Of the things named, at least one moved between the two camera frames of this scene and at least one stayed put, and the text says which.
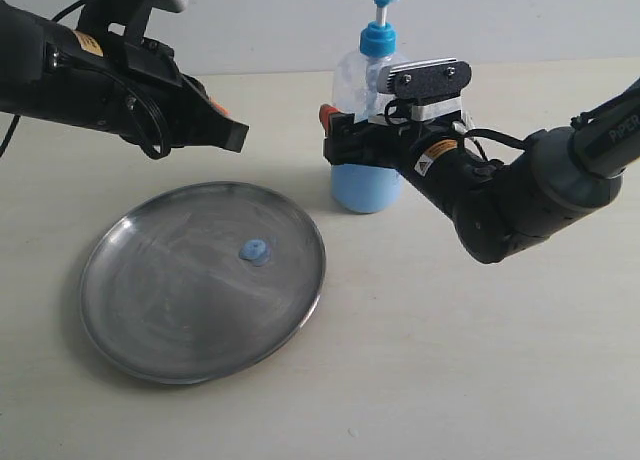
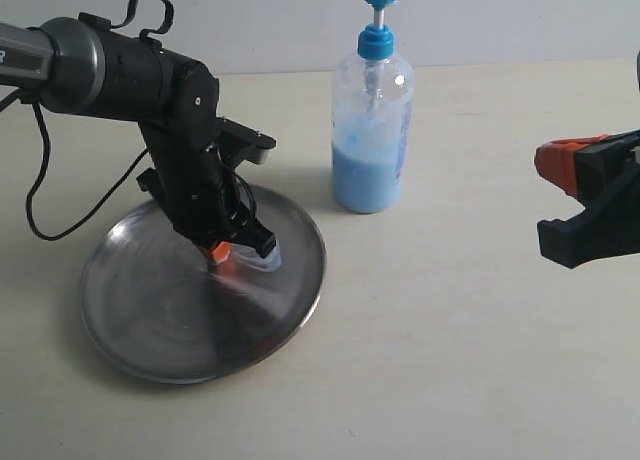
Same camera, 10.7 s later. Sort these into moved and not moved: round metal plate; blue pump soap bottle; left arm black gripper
Moved: left arm black gripper
Not moved: round metal plate; blue pump soap bottle
